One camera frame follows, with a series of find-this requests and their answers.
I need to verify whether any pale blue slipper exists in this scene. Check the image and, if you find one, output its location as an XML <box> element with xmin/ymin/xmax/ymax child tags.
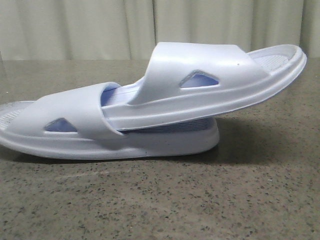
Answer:
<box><xmin>101</xmin><ymin>42</ymin><xmax>307</xmax><ymax>131</ymax></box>
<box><xmin>0</xmin><ymin>82</ymin><xmax>220</xmax><ymax>160</ymax></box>

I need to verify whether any pale green curtain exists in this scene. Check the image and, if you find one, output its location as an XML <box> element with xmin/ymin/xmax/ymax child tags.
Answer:
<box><xmin>0</xmin><ymin>0</ymin><xmax>320</xmax><ymax>60</ymax></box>

